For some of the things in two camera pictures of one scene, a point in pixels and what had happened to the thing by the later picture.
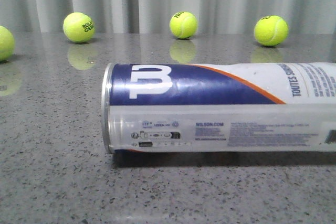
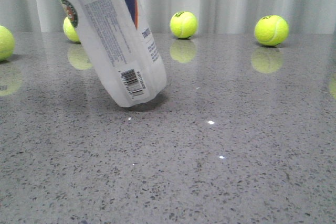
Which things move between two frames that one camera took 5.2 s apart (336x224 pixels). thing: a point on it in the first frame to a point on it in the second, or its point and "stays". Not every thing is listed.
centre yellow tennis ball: (183, 24) stays
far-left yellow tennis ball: (7, 43) stays
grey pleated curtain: (145, 2) stays
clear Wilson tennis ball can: (219, 107) to (105, 8)
